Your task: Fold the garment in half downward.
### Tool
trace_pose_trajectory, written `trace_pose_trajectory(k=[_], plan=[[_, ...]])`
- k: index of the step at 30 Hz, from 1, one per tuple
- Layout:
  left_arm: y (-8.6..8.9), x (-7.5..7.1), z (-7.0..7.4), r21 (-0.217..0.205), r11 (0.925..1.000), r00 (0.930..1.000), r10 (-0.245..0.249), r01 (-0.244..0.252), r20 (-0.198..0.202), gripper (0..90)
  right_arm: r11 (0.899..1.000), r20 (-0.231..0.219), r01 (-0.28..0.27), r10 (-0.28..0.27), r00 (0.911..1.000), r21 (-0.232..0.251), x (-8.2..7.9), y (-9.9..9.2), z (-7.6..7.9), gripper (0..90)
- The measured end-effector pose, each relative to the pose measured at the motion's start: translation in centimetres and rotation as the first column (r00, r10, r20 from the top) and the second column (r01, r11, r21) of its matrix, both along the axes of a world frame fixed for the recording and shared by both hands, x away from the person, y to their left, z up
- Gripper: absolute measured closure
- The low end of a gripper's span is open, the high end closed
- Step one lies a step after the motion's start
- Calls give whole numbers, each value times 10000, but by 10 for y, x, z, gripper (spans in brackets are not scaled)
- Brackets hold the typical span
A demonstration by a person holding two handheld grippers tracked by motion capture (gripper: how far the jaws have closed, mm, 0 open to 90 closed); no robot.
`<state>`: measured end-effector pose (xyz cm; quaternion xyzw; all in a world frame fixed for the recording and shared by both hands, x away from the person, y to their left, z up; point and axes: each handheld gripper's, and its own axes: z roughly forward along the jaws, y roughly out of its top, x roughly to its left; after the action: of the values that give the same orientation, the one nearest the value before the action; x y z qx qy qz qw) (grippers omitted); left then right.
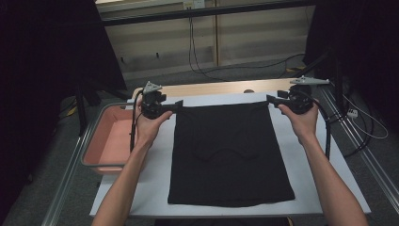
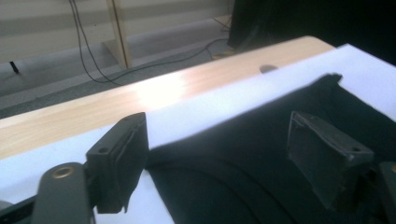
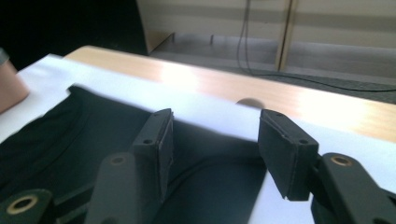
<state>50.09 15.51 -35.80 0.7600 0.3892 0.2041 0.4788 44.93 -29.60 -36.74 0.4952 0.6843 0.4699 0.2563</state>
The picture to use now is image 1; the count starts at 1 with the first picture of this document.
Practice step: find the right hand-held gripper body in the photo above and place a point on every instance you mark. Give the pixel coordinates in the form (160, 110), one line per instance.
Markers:
(299, 100)

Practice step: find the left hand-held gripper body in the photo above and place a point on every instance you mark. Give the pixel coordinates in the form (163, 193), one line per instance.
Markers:
(152, 105)

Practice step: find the pink basket with grey rim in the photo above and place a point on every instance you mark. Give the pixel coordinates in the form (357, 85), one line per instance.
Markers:
(109, 141)

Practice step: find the black vest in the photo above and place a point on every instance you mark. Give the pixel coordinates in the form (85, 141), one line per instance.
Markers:
(229, 157)

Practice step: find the person's left hand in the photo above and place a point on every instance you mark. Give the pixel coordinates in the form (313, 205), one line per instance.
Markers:
(147, 132)

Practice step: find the person's right hand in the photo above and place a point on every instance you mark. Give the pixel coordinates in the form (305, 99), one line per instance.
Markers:
(304, 127)

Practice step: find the round table grommet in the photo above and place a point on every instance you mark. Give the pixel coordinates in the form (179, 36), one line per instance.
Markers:
(249, 91)

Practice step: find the black stand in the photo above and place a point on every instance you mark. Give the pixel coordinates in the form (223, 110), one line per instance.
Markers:
(82, 109)
(338, 97)

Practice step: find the wooden table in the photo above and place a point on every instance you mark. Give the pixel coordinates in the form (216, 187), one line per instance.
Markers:
(219, 88)

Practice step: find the white power strip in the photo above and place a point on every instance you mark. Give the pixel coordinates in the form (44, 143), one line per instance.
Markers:
(352, 113)

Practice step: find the black curtain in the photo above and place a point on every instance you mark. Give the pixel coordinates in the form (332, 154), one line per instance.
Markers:
(370, 47)
(37, 78)

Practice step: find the black metal crossbar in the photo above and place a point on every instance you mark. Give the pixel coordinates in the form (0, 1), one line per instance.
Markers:
(200, 12)

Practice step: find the white wall socket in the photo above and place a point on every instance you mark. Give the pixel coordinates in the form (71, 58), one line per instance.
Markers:
(194, 4)

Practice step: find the aluminium floor rail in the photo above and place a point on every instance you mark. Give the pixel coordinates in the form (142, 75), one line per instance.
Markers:
(376, 175)
(62, 188)

